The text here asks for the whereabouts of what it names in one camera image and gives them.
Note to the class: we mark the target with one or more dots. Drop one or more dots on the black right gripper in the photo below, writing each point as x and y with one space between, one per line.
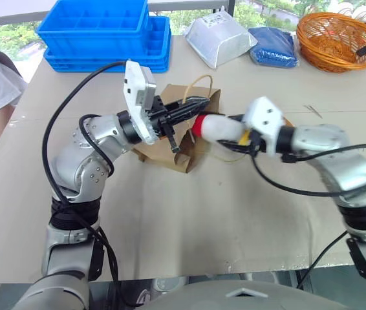
257 145

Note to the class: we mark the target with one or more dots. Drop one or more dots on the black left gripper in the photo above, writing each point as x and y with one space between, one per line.
158 119

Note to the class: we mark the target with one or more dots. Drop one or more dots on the white plush toy red band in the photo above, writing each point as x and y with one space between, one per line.
218 127

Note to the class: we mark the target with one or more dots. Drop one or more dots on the brown paper bag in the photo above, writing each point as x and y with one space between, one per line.
183 142

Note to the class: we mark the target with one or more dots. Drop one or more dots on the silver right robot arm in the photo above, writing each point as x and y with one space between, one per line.
331 142

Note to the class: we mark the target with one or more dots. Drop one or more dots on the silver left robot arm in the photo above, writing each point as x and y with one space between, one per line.
73 161

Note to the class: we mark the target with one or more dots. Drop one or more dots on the blue plastic divided crate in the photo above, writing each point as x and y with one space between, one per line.
160 48
92 32

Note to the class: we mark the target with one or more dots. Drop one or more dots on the white plastic wrapped package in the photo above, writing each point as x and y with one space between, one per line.
218 42

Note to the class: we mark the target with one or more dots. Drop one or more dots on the blue plastic wrapped bundle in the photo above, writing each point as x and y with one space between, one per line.
273 48

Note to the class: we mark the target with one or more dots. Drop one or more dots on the orange wicker basket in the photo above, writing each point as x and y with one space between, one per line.
331 55

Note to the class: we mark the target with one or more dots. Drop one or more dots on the small black item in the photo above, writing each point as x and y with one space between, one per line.
363 51

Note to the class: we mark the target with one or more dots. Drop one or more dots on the cream striped round object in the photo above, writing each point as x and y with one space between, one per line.
359 13

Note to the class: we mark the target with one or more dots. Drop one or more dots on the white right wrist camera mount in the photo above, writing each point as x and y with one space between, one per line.
264 116

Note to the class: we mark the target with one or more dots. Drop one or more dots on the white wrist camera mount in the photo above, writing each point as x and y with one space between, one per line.
134 93
264 116

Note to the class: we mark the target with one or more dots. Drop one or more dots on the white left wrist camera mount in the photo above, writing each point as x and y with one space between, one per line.
134 93

